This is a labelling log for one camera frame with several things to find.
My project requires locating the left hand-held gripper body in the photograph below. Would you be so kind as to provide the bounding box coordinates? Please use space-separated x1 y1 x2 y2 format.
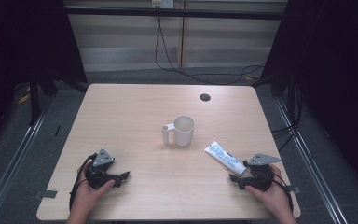
84 147 120 190

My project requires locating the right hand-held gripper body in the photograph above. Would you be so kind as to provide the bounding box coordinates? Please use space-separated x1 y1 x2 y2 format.
241 152 282 192

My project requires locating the person's right hand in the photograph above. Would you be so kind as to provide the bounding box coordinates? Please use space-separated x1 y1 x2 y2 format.
244 163 291 217

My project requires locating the person's left hand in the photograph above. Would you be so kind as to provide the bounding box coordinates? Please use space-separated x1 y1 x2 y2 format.
73 160 117 218

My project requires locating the white blue toothpaste tube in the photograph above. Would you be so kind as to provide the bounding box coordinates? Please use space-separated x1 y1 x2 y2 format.
203 140 248 177

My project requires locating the black metal stand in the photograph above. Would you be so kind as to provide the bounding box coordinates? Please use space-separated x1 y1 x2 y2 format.
28 71 42 127

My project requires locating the yellow floor object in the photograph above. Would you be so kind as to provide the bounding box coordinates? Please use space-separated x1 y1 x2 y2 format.
16 92 32 105

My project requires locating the black curtain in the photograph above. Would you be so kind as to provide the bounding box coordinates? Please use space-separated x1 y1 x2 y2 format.
0 0 88 157
260 0 358 197

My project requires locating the black horizontal metal bar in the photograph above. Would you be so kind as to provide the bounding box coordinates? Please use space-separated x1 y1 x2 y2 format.
64 7 287 21

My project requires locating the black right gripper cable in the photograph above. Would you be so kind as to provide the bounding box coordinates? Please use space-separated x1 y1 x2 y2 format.
268 171 295 213

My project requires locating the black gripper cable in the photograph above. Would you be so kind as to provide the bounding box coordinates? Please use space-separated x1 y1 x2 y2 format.
69 153 98 213
268 171 295 213

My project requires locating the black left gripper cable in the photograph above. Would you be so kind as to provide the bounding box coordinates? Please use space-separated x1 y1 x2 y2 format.
69 153 98 213

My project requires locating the metal floor rail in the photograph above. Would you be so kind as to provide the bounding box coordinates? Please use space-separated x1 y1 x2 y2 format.
274 96 351 224
0 97 55 224

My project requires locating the bundle of black floor cables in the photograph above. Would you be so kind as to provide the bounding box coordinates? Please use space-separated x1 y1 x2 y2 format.
270 82 304 152

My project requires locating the white cup with handle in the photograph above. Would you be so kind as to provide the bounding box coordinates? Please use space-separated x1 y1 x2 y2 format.
160 115 196 147

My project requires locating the long black wall cable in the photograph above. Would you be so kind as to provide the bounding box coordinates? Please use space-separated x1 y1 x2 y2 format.
154 14 267 86

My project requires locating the white wall power socket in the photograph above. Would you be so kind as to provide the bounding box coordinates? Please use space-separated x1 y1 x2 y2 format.
151 0 174 9

